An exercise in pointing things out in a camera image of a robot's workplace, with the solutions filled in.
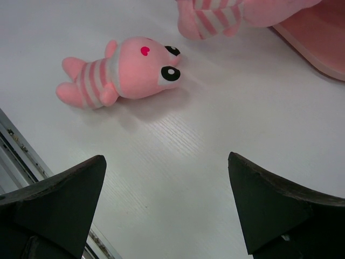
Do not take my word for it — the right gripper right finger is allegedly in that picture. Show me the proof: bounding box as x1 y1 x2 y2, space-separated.
228 152 344 258

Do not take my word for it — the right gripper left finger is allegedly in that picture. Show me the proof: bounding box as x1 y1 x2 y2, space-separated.
1 155 107 258

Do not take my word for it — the pink plush with face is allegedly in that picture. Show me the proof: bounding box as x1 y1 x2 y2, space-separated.
56 37 181 110

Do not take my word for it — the pink striped plush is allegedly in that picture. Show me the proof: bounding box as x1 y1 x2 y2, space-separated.
177 0 320 40

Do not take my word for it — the pink three-tier shelf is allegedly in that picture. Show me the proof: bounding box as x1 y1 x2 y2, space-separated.
272 0 344 81

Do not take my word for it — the aluminium rail frame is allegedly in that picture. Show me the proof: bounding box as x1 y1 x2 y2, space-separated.
1 113 119 258

